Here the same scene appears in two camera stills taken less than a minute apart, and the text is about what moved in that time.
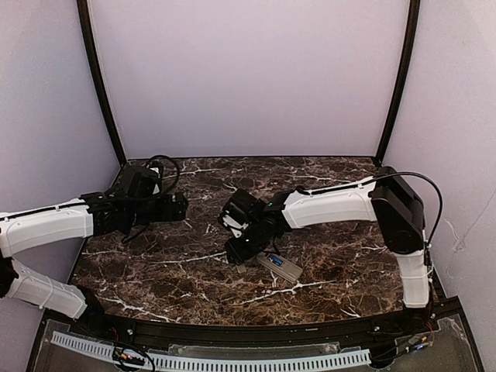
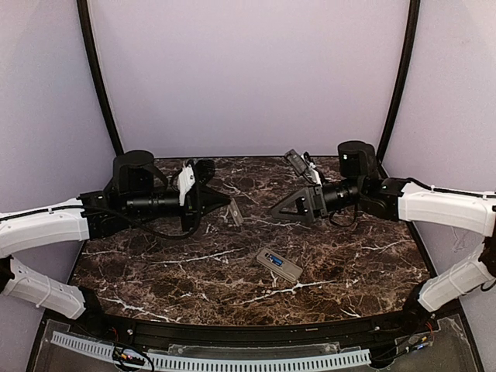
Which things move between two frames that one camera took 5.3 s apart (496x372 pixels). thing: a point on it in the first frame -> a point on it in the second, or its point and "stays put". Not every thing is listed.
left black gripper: (180, 206) -> (192, 207)
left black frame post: (88, 51) stays put
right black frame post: (415, 14) stays put
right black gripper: (235, 253) -> (317, 201)
